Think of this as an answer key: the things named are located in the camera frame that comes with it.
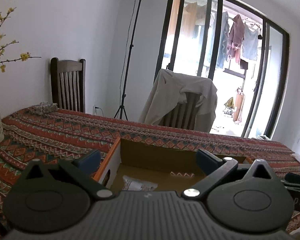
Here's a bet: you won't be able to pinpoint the patterned red tablecloth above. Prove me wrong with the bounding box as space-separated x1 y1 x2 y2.
0 106 300 240

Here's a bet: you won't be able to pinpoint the beige jacket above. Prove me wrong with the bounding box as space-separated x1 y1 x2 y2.
139 69 218 133

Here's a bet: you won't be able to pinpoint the small white printed packet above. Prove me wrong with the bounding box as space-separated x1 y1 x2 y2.
122 175 158 192

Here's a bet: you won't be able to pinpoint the dark wooden chair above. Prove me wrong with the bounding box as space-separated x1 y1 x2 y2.
50 57 86 113
162 92 203 130

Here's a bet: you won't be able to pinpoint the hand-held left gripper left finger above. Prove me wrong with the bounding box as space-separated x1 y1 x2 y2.
21 149 115 200

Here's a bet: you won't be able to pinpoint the blue hanging jeans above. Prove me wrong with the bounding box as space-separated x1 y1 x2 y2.
216 11 230 69

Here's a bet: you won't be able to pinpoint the small floral cloth bundle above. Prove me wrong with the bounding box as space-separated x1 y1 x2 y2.
34 102 58 115

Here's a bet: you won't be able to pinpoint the light blue hanging shirt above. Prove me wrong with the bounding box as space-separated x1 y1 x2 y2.
242 22 260 61

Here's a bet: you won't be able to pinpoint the tall orange brown object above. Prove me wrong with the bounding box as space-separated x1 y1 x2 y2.
233 87 245 124

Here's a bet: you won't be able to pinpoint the orange cardboard box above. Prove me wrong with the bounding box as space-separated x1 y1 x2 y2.
91 137 255 193

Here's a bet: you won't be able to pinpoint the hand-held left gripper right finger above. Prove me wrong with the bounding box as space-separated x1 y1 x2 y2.
180 149 276 200

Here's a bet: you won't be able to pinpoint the pink hanging garment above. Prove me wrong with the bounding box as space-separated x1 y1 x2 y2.
227 14 245 64

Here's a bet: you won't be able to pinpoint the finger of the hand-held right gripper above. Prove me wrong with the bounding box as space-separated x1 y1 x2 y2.
281 172 300 189

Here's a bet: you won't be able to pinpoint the beige hanging garment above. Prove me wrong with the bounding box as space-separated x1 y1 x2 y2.
185 1 199 13

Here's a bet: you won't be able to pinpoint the black light stand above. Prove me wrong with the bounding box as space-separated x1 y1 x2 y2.
114 0 154 120

